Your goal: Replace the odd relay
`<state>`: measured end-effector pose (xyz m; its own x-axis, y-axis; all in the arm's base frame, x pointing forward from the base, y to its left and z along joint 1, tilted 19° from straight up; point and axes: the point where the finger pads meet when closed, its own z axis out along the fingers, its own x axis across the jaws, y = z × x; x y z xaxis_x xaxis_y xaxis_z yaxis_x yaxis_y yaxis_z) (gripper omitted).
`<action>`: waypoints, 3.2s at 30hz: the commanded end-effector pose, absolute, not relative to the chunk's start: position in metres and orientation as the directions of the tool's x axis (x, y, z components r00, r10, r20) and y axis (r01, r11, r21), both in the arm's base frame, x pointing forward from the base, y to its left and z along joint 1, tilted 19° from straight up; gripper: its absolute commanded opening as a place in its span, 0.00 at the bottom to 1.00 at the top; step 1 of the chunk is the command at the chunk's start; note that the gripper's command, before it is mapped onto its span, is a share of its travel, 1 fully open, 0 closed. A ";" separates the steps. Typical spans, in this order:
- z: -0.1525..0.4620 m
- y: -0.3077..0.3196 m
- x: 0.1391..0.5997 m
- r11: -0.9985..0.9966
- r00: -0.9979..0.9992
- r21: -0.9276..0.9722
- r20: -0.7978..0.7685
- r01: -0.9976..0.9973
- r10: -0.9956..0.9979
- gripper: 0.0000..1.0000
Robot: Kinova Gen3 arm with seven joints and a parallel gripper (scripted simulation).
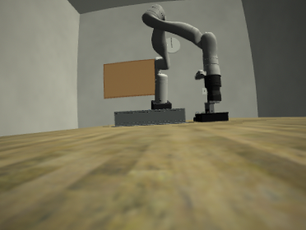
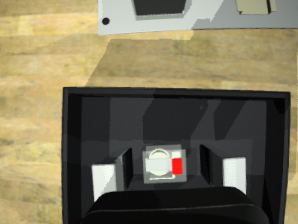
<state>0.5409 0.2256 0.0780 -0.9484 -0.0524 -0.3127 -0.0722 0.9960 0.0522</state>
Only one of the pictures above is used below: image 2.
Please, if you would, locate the grey relay with red button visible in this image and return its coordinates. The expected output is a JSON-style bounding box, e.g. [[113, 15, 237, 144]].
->
[[143, 144, 187, 183]]

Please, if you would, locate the black open tray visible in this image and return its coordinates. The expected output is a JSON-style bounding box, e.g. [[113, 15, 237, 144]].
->
[[61, 87, 291, 224]]

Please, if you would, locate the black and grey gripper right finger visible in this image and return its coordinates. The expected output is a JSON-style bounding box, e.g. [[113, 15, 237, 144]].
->
[[200, 144, 246, 194]]

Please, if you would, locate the grey mounting plate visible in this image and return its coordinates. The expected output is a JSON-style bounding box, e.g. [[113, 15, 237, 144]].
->
[[98, 0, 298, 36]]

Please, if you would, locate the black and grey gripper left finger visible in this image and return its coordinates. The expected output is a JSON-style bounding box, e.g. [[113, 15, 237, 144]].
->
[[92, 148, 133, 202]]

